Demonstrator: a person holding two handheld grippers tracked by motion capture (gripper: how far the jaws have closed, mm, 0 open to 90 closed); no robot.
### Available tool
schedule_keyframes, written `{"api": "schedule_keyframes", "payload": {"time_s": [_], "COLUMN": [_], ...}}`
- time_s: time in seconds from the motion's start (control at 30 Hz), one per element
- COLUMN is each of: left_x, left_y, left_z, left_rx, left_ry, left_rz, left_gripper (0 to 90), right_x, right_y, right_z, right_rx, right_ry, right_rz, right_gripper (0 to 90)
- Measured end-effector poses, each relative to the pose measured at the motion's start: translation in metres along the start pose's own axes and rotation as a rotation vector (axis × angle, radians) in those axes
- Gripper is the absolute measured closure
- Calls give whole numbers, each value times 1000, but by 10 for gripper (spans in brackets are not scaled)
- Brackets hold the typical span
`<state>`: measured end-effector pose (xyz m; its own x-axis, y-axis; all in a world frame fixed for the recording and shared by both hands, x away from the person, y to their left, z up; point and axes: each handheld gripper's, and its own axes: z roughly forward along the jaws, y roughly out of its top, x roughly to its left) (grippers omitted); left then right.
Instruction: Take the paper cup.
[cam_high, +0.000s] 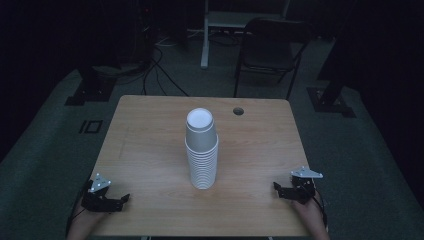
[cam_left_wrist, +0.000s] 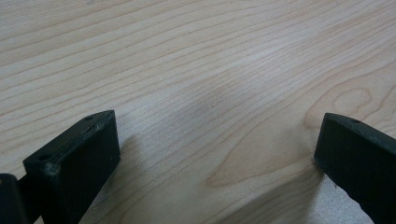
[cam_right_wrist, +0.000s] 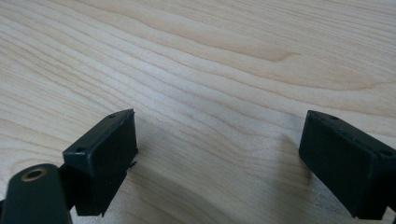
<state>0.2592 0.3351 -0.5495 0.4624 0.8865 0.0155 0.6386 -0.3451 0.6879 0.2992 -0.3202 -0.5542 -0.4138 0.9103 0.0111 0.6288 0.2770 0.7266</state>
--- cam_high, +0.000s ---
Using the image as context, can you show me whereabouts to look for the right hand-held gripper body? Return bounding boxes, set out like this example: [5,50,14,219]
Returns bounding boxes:
[278,166,324,205]

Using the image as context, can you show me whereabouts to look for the white desk frame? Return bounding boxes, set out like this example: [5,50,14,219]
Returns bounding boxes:
[200,0,292,70]

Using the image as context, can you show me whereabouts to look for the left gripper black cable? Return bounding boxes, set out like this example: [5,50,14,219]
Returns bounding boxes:
[65,179,94,236]

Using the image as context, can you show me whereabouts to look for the black folding chair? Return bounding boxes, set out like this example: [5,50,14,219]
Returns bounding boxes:
[233,17,313,100]

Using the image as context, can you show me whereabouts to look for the white floor cables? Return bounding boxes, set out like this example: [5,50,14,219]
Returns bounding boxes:
[155,28,208,48]

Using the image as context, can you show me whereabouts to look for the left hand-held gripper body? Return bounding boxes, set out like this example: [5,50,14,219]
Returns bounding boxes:
[81,172,123,214]

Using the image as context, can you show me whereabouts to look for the stack of white paper cups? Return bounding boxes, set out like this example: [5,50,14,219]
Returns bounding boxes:
[184,107,220,191]

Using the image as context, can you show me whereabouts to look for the person's right hand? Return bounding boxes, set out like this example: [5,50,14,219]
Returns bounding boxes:
[290,194,324,228]

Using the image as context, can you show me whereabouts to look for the black floor cables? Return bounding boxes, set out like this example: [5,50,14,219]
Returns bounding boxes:
[141,45,190,98]

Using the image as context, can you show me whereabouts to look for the person's left hand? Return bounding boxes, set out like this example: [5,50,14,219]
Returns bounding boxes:
[73,203,108,229]

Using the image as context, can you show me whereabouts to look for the black stand with base plate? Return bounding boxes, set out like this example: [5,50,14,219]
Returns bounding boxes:
[64,64,117,107]
[306,66,357,119]

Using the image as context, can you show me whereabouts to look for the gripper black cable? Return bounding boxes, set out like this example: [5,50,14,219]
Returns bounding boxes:
[310,189,329,232]
[65,179,94,236]

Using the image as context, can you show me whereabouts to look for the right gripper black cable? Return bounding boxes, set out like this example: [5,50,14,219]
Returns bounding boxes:
[310,189,329,232]

